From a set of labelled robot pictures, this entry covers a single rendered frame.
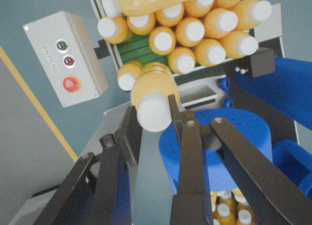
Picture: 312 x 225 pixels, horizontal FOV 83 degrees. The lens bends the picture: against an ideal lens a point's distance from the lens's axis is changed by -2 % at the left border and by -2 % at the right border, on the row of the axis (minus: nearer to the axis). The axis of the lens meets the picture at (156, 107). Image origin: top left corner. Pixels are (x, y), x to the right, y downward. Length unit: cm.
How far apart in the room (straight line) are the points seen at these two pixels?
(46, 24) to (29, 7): 133
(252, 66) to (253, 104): 109
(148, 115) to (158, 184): 194
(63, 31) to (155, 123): 33
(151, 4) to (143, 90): 19
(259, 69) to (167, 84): 41
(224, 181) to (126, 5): 39
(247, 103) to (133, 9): 138
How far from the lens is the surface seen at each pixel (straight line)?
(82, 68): 46
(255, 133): 48
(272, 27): 77
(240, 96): 159
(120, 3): 38
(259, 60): 60
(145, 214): 246
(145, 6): 37
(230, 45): 49
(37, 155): 224
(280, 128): 188
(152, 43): 46
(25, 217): 98
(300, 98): 95
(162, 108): 19
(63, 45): 46
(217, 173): 40
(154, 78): 23
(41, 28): 49
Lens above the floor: 152
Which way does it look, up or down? 69 degrees down
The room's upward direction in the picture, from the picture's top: 180 degrees counter-clockwise
